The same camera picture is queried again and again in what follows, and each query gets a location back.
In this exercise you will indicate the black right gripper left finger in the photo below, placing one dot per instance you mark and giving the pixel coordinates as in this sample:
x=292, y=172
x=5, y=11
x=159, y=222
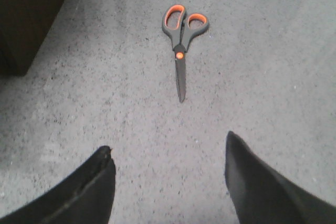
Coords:
x=85, y=196

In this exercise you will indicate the grey and orange scissors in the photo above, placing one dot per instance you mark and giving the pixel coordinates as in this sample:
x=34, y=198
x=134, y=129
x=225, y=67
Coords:
x=187, y=28

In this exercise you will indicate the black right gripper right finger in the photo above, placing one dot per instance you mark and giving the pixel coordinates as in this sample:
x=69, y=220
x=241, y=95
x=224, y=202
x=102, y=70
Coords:
x=262, y=195

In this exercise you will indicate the dark brown wooden drawer cabinet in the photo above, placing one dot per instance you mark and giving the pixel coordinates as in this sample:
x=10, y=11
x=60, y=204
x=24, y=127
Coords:
x=24, y=26

